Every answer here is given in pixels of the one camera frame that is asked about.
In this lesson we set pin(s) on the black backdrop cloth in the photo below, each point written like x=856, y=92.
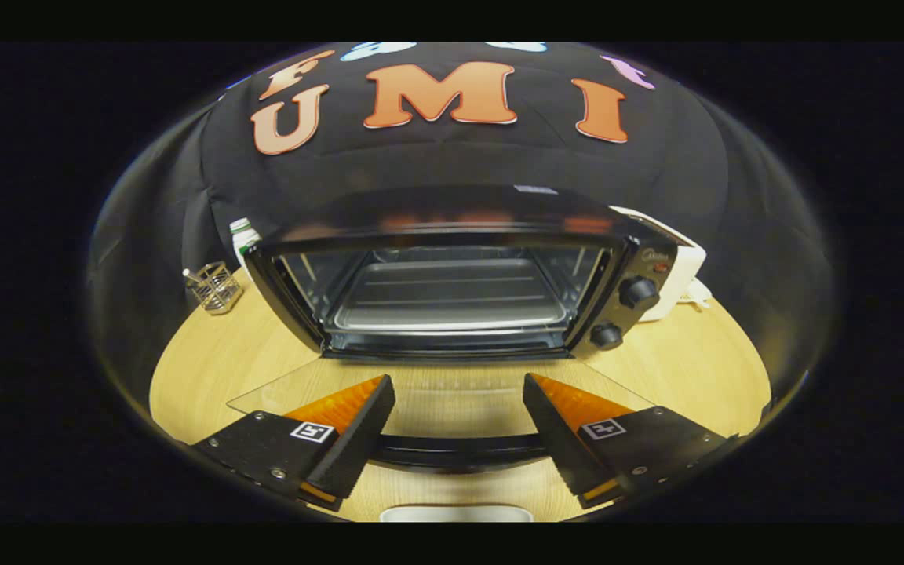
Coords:
x=452, y=157

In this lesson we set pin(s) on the small white dish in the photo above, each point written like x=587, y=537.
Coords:
x=699, y=294

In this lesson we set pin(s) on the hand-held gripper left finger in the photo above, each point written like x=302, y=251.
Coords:
x=358, y=435

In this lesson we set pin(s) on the white bottle with green label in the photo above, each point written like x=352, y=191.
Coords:
x=243, y=234

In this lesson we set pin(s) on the black toaster oven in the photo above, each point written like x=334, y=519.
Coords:
x=460, y=212

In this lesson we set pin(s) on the white plate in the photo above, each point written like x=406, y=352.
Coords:
x=456, y=515

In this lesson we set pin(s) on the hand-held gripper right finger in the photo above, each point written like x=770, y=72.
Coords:
x=558, y=435

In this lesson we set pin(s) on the white pop-up toaster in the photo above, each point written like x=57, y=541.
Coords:
x=686, y=267

